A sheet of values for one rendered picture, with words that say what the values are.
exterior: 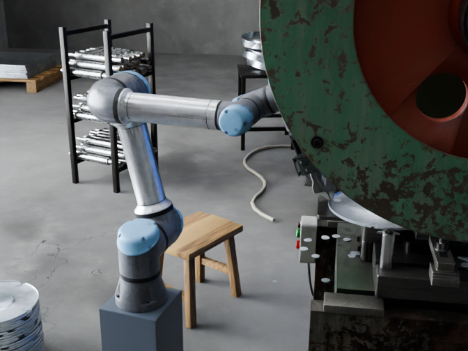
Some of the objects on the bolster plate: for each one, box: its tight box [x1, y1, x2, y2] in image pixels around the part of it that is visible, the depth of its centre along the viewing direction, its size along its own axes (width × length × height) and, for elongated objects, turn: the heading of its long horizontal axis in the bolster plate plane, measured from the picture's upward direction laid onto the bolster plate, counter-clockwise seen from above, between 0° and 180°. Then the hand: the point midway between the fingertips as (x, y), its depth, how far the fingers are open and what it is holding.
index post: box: [380, 229, 395, 270], centre depth 155 cm, size 3×3×10 cm
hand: (330, 194), depth 176 cm, fingers closed
